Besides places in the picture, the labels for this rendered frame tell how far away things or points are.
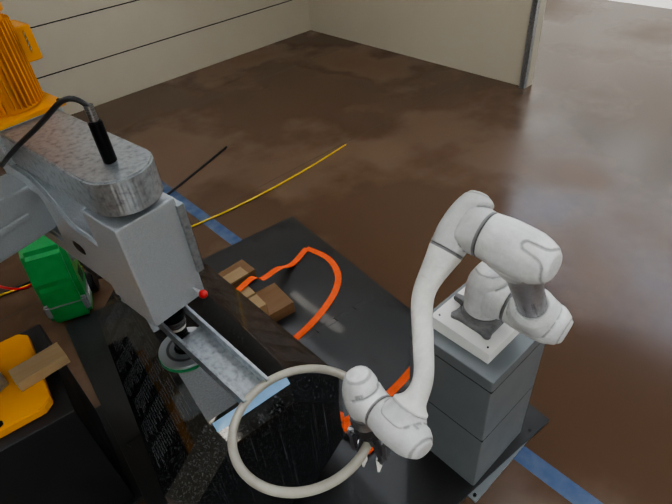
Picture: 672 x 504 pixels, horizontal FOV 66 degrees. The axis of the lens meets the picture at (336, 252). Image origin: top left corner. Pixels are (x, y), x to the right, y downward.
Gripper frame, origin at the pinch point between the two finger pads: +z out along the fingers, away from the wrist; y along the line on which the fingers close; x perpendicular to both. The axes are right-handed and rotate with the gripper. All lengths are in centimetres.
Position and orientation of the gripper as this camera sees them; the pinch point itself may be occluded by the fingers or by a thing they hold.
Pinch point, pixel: (371, 460)
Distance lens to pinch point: 177.6
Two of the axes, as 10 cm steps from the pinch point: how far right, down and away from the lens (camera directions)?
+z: 1.3, 8.0, 5.8
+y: -9.0, -1.5, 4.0
